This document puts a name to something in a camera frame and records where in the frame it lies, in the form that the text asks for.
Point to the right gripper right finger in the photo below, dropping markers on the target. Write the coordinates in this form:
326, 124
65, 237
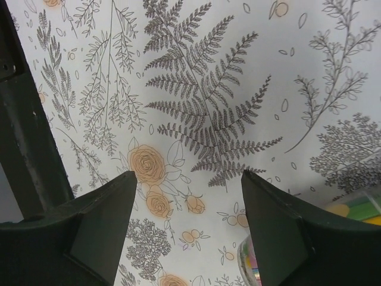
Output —
309, 238

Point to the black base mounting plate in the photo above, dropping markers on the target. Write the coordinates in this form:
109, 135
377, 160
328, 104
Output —
29, 155

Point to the floral patterned table mat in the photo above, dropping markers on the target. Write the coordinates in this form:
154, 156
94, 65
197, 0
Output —
188, 95

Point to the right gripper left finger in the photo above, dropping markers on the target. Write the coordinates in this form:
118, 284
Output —
77, 243

